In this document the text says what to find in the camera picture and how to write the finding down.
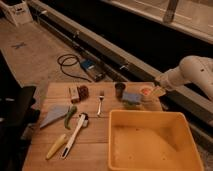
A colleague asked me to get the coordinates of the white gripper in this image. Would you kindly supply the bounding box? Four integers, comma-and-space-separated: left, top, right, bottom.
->
152, 74, 169, 97

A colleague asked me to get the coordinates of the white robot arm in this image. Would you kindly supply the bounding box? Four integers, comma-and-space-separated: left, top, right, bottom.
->
155, 55, 213, 101

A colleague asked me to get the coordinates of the orange lidded container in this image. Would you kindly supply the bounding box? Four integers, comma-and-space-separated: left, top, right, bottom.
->
140, 85, 153, 101

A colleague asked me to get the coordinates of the dark cup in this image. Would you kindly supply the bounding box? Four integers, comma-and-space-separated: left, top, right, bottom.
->
115, 82, 126, 99

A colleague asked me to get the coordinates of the yellow plastic bin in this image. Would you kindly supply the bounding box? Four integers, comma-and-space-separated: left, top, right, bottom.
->
108, 110, 204, 171

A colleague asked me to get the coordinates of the silver metal fork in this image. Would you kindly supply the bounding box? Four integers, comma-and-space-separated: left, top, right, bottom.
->
97, 90, 105, 117

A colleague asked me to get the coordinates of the blue power device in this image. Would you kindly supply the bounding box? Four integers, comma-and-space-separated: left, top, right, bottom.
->
80, 59, 105, 82

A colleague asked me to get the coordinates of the grey blue cloth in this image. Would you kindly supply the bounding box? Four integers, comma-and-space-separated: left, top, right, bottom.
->
40, 105, 69, 129

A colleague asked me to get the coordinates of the black chair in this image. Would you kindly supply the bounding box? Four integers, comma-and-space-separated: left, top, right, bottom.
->
0, 51, 40, 171

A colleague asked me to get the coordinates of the white storage crate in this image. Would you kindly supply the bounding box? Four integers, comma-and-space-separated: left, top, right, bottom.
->
0, 0, 33, 27

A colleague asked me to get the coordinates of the metal window rail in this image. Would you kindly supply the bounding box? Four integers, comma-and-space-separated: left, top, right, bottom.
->
26, 0, 213, 128

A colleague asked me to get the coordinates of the black cable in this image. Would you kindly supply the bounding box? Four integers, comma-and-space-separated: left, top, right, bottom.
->
56, 53, 93, 83

